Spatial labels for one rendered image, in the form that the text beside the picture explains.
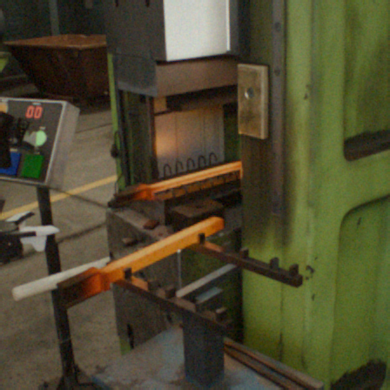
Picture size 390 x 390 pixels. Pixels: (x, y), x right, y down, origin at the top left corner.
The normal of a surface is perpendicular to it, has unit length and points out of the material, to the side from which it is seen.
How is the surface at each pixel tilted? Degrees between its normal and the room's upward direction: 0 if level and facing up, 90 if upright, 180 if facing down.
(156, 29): 90
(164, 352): 0
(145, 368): 0
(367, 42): 89
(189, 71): 90
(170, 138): 90
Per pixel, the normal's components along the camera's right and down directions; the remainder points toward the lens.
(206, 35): 0.60, 0.25
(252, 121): -0.80, 0.24
